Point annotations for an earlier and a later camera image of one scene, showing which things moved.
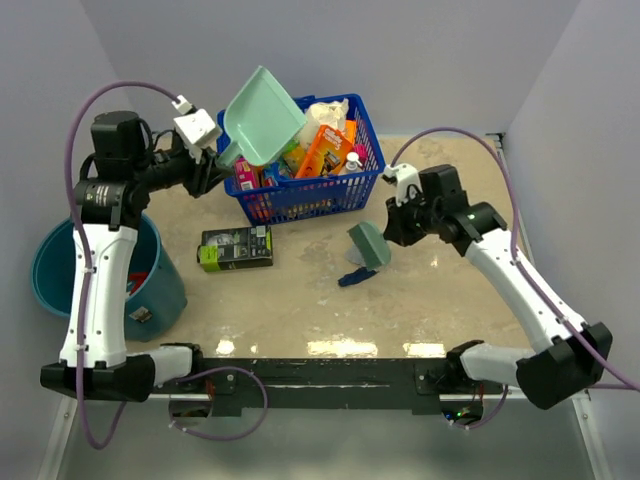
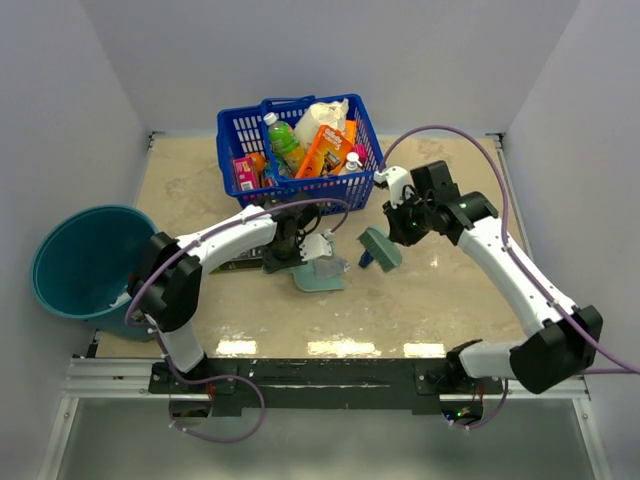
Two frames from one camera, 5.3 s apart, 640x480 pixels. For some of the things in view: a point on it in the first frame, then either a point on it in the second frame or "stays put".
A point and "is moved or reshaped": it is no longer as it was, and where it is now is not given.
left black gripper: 205,172 → 273,264
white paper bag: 327,113 stays put
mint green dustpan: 260,119 → 320,275
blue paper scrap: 357,276 → 365,259
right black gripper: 396,230 stays put
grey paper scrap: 352,254 → 329,269
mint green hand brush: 372,244 is moved or reshaped
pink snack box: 245,176 stays put
